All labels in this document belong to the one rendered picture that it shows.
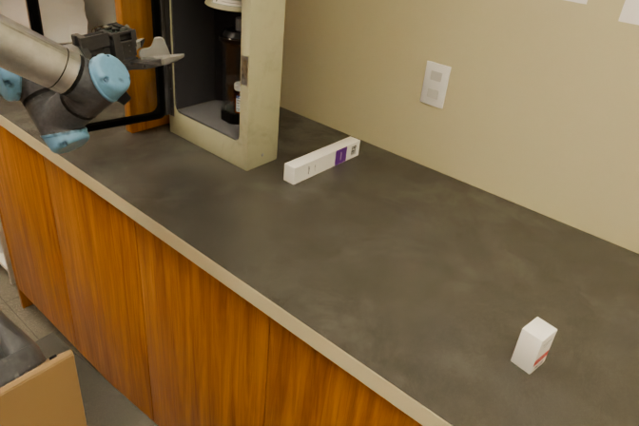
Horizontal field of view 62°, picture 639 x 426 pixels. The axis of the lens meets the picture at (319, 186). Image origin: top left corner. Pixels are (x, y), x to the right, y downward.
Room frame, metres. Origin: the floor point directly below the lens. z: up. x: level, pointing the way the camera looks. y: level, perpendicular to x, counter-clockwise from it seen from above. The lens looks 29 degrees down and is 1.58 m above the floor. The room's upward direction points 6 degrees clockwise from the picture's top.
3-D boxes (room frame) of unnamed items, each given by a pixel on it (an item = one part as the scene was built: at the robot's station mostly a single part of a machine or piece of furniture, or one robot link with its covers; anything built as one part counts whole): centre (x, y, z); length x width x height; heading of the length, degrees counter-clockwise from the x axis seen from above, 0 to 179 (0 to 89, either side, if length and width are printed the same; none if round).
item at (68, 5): (1.27, 0.56, 1.19); 0.30 x 0.01 x 0.40; 132
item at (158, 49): (1.11, 0.36, 1.26); 0.09 x 0.03 x 0.06; 106
